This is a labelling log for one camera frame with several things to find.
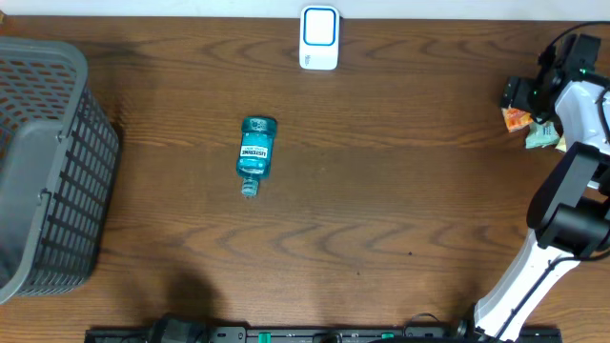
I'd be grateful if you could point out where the orange tissue pack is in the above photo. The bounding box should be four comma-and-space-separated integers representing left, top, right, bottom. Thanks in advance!
501, 107, 533, 132

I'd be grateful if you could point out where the light teal small packet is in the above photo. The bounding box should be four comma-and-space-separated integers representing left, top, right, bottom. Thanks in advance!
525, 122, 560, 149

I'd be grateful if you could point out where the teal mouthwash bottle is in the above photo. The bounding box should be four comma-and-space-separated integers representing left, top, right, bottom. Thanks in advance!
236, 116, 277, 197

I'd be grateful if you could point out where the yellow snack bag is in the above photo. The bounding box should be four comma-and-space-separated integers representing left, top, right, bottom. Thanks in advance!
555, 136, 567, 152

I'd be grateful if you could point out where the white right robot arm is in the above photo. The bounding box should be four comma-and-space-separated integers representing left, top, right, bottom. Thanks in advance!
462, 27, 609, 342

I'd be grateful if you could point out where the white barcode scanner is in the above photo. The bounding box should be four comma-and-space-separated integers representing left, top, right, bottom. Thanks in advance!
298, 5, 340, 71

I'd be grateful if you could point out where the grey plastic shopping basket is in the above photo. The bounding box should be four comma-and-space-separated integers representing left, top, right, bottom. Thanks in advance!
1, 37, 121, 302

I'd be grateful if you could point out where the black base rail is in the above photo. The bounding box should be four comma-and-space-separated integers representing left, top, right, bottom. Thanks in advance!
85, 325, 563, 343

